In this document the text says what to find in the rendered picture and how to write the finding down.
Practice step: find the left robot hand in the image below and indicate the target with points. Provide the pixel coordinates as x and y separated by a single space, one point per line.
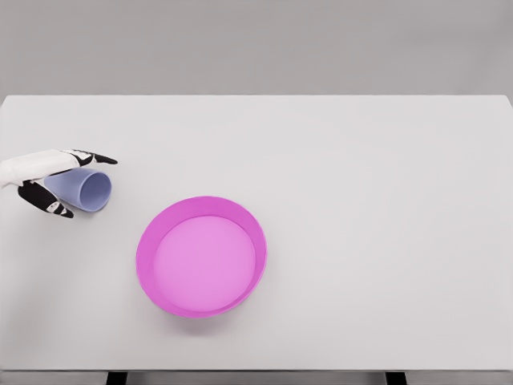
37 164

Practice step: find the pink round plate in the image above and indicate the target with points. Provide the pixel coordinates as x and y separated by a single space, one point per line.
202 258

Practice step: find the lavender blue cup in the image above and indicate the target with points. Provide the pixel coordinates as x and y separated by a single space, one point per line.
91 190

